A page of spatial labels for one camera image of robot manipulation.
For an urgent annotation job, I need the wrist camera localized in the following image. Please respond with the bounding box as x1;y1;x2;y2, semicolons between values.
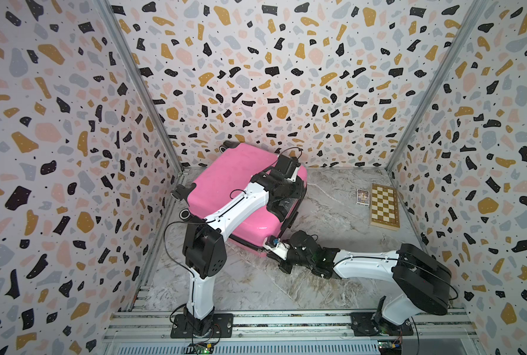
264;236;290;262
270;155;300;180

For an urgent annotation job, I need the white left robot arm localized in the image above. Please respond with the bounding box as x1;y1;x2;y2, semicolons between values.
177;172;306;337

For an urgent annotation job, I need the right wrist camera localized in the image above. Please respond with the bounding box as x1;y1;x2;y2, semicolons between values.
264;236;290;262

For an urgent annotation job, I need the pink hard-shell suitcase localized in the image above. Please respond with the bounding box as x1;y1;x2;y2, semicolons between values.
171;141;308;257

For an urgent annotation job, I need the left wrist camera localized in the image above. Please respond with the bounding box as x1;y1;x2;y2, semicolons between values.
270;155;300;180

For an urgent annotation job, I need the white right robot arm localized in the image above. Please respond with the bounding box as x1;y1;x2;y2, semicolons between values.
267;231;451;337

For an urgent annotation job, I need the wooden folding chessboard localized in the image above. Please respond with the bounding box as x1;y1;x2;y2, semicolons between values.
370;183;400;231

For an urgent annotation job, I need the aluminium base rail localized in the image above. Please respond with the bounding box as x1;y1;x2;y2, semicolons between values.
98;309;485;354

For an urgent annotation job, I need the purple playing card box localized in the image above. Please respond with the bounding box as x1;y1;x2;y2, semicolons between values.
356;189;370;206

